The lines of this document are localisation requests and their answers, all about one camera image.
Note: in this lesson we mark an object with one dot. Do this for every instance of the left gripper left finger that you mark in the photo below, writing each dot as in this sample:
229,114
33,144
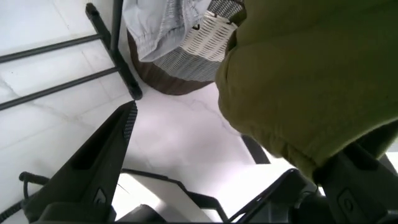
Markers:
62,199

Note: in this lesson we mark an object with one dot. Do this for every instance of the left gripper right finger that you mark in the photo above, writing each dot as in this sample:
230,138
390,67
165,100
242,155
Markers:
373,199

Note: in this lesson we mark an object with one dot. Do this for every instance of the green sleeveless shirt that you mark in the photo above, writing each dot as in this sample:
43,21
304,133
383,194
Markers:
311,77

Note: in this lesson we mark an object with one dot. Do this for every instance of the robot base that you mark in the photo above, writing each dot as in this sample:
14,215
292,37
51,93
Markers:
149,193

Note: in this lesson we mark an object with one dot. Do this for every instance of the black clothes rack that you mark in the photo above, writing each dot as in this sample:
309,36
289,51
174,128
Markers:
124,70

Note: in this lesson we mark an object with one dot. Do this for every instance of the white laundry basket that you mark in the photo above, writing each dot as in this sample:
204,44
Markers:
202,49

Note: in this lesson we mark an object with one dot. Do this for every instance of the pale grey garment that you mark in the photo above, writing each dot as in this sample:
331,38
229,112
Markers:
155,31

